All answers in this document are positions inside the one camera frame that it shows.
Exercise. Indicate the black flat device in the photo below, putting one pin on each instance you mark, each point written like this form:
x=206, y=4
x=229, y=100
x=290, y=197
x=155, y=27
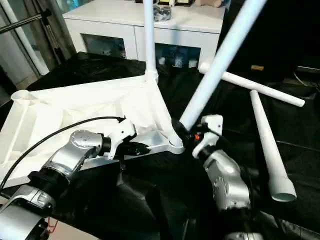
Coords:
x=307, y=70

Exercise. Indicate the grey bundle on cabinet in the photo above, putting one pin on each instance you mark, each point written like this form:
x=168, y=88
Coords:
x=162, y=12

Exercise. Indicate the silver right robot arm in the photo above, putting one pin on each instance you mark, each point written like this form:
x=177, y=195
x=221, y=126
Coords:
x=227, y=180

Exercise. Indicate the white plastic table top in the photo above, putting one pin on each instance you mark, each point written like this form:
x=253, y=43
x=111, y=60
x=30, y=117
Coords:
x=75, y=110

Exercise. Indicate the grey curtain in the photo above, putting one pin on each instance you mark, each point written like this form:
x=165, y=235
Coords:
x=55, y=30

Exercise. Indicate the black tall cabinet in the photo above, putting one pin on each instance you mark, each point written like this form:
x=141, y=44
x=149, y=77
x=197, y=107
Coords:
x=280, y=30

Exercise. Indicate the white cabinet with glass doors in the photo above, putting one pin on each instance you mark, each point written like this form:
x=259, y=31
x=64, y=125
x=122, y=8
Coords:
x=110, y=20

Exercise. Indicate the white plastic table leg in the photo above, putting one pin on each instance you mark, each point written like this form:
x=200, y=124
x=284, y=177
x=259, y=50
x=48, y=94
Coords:
x=270, y=145
x=260, y=89
x=149, y=40
x=220, y=60

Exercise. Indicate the small yellow label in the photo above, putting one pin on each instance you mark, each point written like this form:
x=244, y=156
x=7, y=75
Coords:
x=257, y=67

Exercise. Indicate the black plastic mat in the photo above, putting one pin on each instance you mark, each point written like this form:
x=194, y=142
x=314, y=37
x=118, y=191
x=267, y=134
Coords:
x=300, y=160

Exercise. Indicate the grey metal pole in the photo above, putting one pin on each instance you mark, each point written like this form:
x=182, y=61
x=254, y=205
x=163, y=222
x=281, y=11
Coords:
x=22, y=21

